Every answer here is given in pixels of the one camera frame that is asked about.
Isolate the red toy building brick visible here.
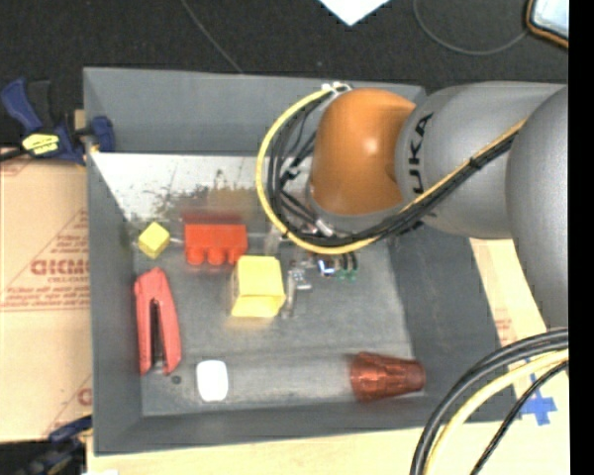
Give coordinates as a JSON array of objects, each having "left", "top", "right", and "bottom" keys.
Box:
[{"left": 183, "top": 222, "right": 249, "bottom": 267}]

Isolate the small yellow cube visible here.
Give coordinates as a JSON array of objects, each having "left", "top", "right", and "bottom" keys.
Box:
[{"left": 137, "top": 222, "right": 171, "bottom": 260}]

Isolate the white oval soap bar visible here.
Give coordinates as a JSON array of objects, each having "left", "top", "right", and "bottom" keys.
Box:
[{"left": 195, "top": 359, "right": 230, "bottom": 403}]

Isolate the yellow box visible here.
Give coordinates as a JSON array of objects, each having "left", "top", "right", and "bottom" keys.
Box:
[{"left": 230, "top": 254, "right": 286, "bottom": 320}]

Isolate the brown cardboard board red print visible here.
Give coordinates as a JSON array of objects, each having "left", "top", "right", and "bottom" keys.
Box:
[{"left": 0, "top": 146, "right": 550, "bottom": 445}]

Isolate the copper-brown ribbed cup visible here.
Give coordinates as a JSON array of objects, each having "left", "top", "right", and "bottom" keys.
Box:
[{"left": 348, "top": 351, "right": 428, "bottom": 404}]

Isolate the grey metal bin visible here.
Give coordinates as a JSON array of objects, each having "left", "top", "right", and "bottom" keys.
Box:
[{"left": 81, "top": 66, "right": 520, "bottom": 455}]

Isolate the red stapler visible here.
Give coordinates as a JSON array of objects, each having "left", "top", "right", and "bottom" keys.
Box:
[{"left": 133, "top": 266, "right": 183, "bottom": 377}]

